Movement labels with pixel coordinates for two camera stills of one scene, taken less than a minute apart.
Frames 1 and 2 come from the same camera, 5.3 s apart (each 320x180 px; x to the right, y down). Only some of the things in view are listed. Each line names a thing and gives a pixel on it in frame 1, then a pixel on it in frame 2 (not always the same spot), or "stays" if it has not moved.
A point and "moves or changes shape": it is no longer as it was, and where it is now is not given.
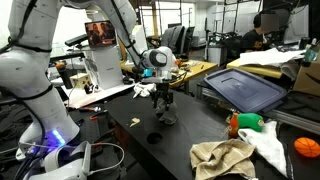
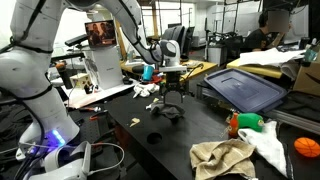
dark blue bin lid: x=247 y=90 stays
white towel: x=144 y=89 stays
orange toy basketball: x=306 y=147 stays
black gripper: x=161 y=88 → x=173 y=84
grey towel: x=168 y=116 moves or changes shape
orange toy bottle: x=234 y=126 stays
